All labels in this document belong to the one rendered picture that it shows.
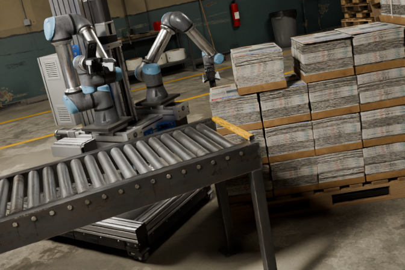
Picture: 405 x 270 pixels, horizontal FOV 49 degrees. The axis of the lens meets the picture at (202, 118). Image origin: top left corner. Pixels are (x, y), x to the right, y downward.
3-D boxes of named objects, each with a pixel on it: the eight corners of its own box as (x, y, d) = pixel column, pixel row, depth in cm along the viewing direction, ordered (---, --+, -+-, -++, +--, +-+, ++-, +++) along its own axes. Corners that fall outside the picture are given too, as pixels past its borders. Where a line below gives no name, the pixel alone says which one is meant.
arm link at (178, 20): (184, 6, 294) (228, 56, 317) (176, 7, 303) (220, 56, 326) (173, 19, 291) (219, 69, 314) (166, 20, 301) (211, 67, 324)
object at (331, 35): (290, 38, 286) (290, 37, 286) (334, 31, 284) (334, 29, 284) (302, 45, 251) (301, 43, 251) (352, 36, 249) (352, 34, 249)
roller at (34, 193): (40, 178, 209) (37, 168, 207) (42, 217, 166) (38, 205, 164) (29, 181, 207) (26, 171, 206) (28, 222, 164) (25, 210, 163)
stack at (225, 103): (228, 197, 321) (208, 87, 298) (390, 172, 314) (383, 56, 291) (231, 224, 283) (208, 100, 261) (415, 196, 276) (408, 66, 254)
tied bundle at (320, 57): (293, 72, 295) (288, 38, 288) (337, 65, 293) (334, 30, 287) (305, 84, 258) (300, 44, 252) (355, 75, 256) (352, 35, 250)
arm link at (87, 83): (106, 89, 226) (101, 69, 223) (85, 95, 220) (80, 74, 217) (101, 88, 232) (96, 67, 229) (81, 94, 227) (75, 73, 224)
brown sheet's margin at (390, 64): (338, 64, 293) (337, 57, 291) (381, 56, 291) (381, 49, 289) (355, 74, 256) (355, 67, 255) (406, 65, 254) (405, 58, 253)
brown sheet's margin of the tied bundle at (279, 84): (236, 89, 274) (235, 82, 273) (282, 81, 272) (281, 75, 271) (238, 95, 258) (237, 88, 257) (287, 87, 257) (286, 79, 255)
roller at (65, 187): (68, 169, 213) (65, 160, 211) (77, 207, 170) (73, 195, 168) (58, 172, 211) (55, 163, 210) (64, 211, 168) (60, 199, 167)
